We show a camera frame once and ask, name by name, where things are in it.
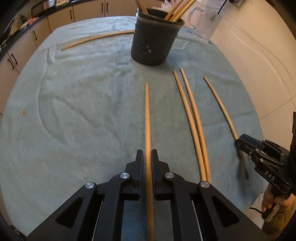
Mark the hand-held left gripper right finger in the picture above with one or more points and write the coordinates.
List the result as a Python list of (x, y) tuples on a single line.
[(155, 171)]

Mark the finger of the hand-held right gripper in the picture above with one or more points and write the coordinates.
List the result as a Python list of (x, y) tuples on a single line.
[(261, 143), (247, 149)]

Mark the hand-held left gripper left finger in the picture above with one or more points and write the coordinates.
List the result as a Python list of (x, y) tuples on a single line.
[(138, 171)]

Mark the slim wooden chopstick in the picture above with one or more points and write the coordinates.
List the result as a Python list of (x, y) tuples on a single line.
[(97, 37), (198, 121), (225, 113), (191, 121), (147, 120)]

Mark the dark grey utensil holder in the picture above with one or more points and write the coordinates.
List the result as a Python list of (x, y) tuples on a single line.
[(152, 41)]

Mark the bunch of wooden chopsticks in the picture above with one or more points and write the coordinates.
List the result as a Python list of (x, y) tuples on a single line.
[(178, 11)]

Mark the person's right hand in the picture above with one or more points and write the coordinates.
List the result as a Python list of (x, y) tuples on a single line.
[(267, 199)]

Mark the person's dark clothing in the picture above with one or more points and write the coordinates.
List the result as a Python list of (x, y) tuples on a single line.
[(293, 134)]

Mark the blue-grey tablecloth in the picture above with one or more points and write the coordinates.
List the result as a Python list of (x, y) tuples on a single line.
[(81, 104)]

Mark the clear glass mug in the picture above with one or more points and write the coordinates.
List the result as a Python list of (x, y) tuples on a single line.
[(208, 23)]

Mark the beige base cabinets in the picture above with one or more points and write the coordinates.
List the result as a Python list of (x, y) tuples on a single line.
[(60, 17)]

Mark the black kitchen countertop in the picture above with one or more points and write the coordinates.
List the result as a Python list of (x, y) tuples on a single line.
[(46, 16)]

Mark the pink cloth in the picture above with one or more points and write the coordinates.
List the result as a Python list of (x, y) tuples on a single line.
[(31, 20)]

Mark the silver countertop appliance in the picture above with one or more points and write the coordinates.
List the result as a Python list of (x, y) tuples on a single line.
[(49, 2)]

